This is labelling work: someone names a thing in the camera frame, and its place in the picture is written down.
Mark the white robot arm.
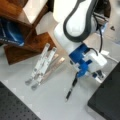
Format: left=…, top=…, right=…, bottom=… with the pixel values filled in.
left=54, top=0, right=107, bottom=78

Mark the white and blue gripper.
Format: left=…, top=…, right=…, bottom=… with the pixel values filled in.
left=69, top=44, right=107, bottom=78

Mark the blue book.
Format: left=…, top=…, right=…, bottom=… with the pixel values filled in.
left=0, top=18, right=24, bottom=46

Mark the white label strip tool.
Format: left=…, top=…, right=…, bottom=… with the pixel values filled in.
left=25, top=43, right=50, bottom=85

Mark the black lidded box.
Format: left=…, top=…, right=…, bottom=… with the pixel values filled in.
left=88, top=62, right=120, bottom=120

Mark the black pen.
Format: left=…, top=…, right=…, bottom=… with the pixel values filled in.
left=65, top=77, right=77, bottom=102

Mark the wooden shelf stand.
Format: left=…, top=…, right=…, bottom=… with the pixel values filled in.
left=0, top=0, right=55, bottom=65

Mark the metal ruler strip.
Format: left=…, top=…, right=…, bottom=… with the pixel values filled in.
left=30, top=56, right=67, bottom=91

